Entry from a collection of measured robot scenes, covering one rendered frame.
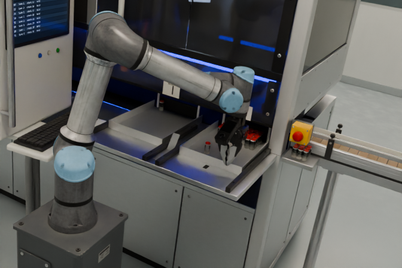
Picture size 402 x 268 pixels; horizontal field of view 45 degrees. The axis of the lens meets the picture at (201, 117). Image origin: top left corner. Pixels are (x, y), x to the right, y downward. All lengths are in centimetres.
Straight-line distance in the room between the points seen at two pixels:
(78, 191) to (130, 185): 95
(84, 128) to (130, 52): 34
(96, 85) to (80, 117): 12
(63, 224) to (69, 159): 20
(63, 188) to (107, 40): 46
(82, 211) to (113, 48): 51
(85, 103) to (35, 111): 69
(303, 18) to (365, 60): 474
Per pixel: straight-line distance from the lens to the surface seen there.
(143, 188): 237
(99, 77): 150
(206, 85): 144
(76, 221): 154
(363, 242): 326
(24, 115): 214
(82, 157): 148
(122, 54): 135
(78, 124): 155
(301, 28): 182
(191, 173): 172
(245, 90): 163
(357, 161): 201
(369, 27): 645
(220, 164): 178
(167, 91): 211
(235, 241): 224
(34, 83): 214
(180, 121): 214
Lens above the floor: 171
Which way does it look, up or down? 22 degrees down
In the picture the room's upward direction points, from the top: 8 degrees clockwise
